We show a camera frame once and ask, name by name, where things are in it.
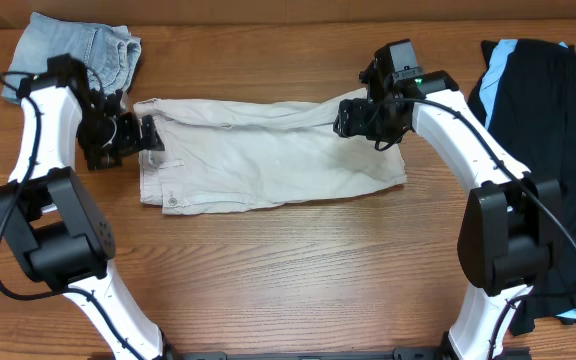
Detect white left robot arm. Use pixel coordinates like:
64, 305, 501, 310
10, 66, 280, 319
0, 54, 179, 359

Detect beige khaki shorts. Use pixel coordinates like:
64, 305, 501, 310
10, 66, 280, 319
134, 96, 407, 215

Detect black and blue garment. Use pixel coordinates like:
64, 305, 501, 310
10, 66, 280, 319
468, 39, 576, 336

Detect folded light blue jeans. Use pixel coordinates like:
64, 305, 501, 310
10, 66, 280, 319
9, 12, 142, 94

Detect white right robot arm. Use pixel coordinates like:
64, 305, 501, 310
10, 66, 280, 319
333, 69, 562, 359

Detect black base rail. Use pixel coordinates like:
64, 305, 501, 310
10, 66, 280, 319
177, 345, 532, 360

